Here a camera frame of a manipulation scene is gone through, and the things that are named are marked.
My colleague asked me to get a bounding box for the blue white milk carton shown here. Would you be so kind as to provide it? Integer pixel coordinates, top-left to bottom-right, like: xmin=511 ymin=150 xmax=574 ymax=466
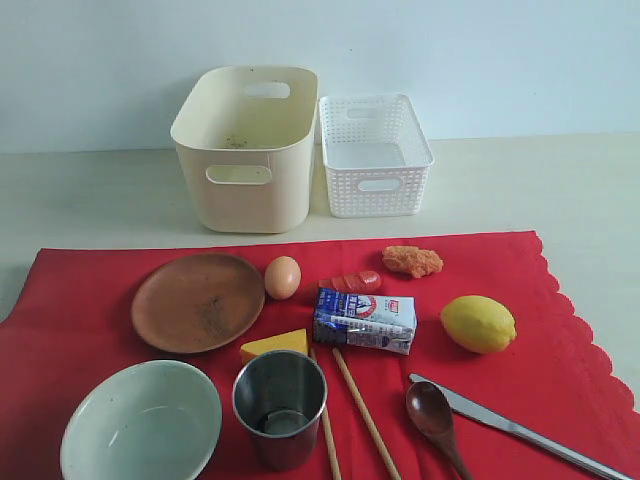
xmin=312 ymin=288 xmax=418 ymax=355

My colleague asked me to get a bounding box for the brown egg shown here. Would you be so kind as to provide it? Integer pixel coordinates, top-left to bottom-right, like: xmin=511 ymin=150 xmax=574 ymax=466
xmin=264 ymin=256 xmax=301 ymax=300

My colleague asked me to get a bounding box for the left wooden chopstick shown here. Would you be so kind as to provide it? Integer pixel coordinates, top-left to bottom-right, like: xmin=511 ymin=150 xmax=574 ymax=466
xmin=309 ymin=346 xmax=343 ymax=480

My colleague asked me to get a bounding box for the wooden chopstick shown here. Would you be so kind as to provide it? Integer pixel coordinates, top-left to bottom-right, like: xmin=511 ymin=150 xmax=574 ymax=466
xmin=332 ymin=348 xmax=402 ymax=480
xmin=309 ymin=346 xmax=343 ymax=480

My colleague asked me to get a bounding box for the pale green ceramic bowl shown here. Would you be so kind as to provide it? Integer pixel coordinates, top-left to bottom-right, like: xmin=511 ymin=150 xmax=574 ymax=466
xmin=60 ymin=360 xmax=223 ymax=479

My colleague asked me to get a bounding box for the cream plastic bin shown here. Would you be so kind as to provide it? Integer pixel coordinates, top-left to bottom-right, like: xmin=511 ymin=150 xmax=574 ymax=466
xmin=170 ymin=66 xmax=318 ymax=233

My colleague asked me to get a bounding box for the orange cheese wedge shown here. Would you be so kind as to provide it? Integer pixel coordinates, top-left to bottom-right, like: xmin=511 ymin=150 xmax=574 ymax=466
xmin=239 ymin=328 xmax=309 ymax=365

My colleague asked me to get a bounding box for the red table cloth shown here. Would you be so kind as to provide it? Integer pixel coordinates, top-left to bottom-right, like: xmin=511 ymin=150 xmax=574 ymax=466
xmin=1 ymin=232 xmax=639 ymax=479

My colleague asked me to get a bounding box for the dark wooden spoon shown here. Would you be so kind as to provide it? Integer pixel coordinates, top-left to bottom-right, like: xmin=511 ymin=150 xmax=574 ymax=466
xmin=405 ymin=381 xmax=472 ymax=480

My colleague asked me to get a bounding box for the red sausage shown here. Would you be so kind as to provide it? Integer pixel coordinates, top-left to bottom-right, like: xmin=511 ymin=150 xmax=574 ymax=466
xmin=318 ymin=271 xmax=382 ymax=294

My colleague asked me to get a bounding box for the right wooden chopstick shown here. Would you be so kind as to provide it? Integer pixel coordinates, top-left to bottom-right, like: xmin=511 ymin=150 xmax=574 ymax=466
xmin=332 ymin=348 xmax=402 ymax=480

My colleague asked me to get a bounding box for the white perforated plastic basket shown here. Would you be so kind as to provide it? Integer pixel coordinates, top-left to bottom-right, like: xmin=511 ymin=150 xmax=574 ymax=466
xmin=319 ymin=94 xmax=434 ymax=218

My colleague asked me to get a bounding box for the silver table knife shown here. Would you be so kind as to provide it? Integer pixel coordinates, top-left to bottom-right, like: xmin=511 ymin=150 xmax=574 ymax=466
xmin=433 ymin=383 xmax=629 ymax=479

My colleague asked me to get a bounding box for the stainless steel cup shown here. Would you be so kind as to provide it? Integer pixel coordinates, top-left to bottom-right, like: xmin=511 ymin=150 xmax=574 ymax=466
xmin=232 ymin=349 xmax=328 ymax=471

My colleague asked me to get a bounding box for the yellow lemon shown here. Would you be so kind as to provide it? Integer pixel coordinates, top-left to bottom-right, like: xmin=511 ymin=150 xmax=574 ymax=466
xmin=440 ymin=295 xmax=517 ymax=354

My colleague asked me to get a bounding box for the brown wooden plate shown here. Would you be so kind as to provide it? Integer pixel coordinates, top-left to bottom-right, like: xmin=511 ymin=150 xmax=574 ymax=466
xmin=131 ymin=253 xmax=265 ymax=354

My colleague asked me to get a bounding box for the orange fried chicken piece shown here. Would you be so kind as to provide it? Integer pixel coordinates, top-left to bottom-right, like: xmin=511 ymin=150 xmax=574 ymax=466
xmin=382 ymin=246 xmax=444 ymax=278

